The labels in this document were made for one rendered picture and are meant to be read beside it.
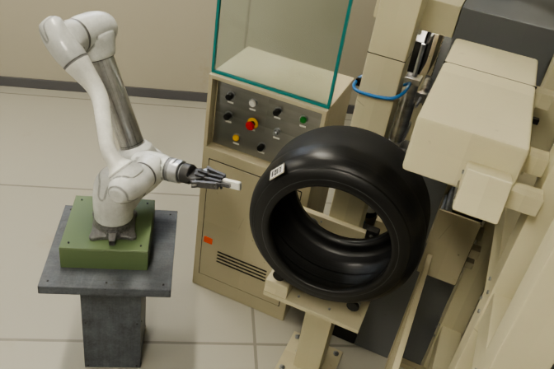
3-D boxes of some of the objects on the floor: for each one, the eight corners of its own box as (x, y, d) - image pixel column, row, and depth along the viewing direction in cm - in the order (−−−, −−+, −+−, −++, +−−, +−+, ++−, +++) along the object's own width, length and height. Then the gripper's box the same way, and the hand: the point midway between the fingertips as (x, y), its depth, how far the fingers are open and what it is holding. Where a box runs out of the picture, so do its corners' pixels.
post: (301, 347, 295) (448, -252, 158) (326, 357, 291) (497, -246, 155) (291, 366, 284) (439, -258, 148) (316, 377, 281) (493, -250, 144)
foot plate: (293, 332, 302) (294, 329, 301) (342, 352, 295) (343, 350, 294) (274, 371, 281) (274, 367, 279) (326, 394, 274) (326, 391, 272)
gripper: (172, 172, 207) (232, 186, 199) (190, 155, 218) (248, 168, 210) (174, 189, 211) (232, 204, 203) (192, 172, 222) (248, 186, 214)
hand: (232, 184), depth 208 cm, fingers closed
